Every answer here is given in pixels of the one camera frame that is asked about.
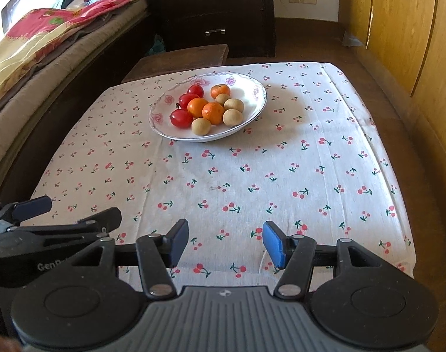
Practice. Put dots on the potato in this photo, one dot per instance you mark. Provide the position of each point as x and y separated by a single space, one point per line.
222 98
201 126
234 104

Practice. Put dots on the dark wooden nightstand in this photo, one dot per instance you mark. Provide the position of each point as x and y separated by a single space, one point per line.
237 14

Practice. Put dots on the dark wooden bed frame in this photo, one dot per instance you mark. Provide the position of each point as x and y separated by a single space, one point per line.
112 62

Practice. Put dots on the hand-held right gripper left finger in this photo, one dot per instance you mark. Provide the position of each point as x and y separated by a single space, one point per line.
178 242

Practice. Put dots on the teal plastic bag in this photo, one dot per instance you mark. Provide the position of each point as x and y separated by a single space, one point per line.
158 45

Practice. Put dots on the beige mattress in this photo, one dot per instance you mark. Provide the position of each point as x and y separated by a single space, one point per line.
24 132

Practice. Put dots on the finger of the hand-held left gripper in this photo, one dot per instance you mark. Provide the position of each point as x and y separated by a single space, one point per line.
34 205
105 220

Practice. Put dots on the light wooden wardrobe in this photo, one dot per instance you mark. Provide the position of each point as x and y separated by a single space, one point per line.
402 25

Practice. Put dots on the red cherry tomato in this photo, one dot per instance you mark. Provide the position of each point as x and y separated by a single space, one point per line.
188 99
195 90
181 118

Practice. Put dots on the tan longan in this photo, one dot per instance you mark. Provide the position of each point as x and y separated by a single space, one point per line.
232 117

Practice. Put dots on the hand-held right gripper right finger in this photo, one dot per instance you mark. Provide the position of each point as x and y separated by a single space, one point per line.
274 244

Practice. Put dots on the white floral plate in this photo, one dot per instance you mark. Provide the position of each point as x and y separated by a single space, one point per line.
245 88

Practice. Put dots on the dark wooden stool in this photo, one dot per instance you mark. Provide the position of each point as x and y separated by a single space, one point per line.
178 60

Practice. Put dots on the red yellow floral blanket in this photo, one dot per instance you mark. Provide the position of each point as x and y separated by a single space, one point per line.
43 36

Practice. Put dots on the orange mandarin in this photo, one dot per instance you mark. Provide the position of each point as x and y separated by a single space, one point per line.
198 107
220 90
213 113

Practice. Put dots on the cherry print tablecloth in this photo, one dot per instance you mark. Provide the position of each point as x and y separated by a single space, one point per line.
245 168

